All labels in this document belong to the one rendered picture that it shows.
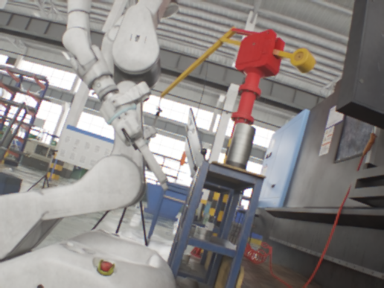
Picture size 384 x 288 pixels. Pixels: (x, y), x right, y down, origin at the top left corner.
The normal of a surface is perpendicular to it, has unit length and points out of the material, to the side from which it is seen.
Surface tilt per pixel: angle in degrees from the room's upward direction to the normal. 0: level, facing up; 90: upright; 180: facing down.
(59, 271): 90
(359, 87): 90
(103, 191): 90
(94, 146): 90
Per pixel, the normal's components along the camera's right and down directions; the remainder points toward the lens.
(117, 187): 0.04, -0.17
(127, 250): 0.13, -0.44
